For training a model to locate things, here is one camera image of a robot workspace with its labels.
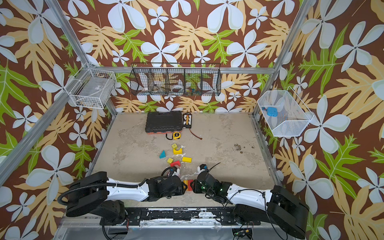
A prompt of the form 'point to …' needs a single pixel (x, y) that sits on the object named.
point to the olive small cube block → (174, 146)
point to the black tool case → (164, 121)
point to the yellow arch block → (175, 152)
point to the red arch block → (176, 163)
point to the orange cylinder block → (186, 182)
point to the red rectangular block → (189, 187)
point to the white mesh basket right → (293, 115)
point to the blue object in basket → (272, 111)
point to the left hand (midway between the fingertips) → (187, 186)
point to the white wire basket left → (91, 87)
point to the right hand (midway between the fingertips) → (189, 185)
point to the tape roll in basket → (177, 88)
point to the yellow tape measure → (176, 135)
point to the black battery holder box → (187, 121)
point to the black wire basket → (175, 79)
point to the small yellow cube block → (170, 160)
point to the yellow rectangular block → (186, 159)
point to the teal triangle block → (162, 154)
